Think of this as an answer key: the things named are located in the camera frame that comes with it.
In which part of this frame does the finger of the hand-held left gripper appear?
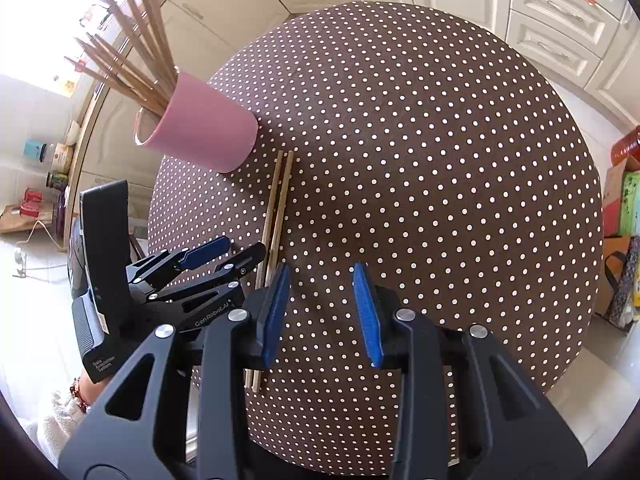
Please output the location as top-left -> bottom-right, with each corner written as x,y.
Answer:
145,241 -> 267,307
125,235 -> 232,286

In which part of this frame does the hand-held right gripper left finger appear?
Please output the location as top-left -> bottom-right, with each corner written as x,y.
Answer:
57,262 -> 293,480

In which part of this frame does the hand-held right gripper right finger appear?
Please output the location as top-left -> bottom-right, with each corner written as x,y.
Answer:
351,261 -> 588,480

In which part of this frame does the single wooden chopstick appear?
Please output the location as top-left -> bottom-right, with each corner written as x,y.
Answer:
244,150 -> 285,388

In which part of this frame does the pair of chopsticks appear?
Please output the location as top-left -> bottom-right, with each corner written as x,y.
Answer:
252,150 -> 296,393

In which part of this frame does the pink cup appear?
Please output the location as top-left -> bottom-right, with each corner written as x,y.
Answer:
132,71 -> 259,175

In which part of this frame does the bunch of wooden chopsticks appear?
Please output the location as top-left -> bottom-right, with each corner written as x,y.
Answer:
64,0 -> 178,116

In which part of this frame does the person's left forearm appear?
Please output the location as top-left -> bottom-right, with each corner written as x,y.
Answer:
20,375 -> 101,468

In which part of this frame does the red utensil holder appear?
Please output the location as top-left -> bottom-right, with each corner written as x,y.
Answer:
20,187 -> 43,218

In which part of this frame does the wooden cutting board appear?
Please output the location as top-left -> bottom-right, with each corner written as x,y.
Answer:
0,204 -> 56,233

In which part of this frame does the large glass jar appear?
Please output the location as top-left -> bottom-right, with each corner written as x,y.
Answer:
42,142 -> 76,166

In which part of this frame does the round polka-dot table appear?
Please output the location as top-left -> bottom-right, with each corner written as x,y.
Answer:
147,1 -> 604,476

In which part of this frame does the kitchen window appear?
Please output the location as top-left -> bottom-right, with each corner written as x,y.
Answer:
0,0 -> 131,96

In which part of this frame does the patterned tote bag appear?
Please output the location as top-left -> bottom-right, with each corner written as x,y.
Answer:
605,235 -> 640,331

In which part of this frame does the cardboard box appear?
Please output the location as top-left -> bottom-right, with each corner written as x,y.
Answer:
602,155 -> 640,238

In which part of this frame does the green box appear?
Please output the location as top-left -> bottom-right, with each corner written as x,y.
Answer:
620,171 -> 640,236

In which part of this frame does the orange oil jug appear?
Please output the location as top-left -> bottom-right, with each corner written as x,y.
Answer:
611,126 -> 640,166

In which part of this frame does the white charger with cable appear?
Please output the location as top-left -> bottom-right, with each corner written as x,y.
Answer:
12,220 -> 68,278

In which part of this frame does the red bead bracelet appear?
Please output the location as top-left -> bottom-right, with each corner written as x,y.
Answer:
69,377 -> 91,408

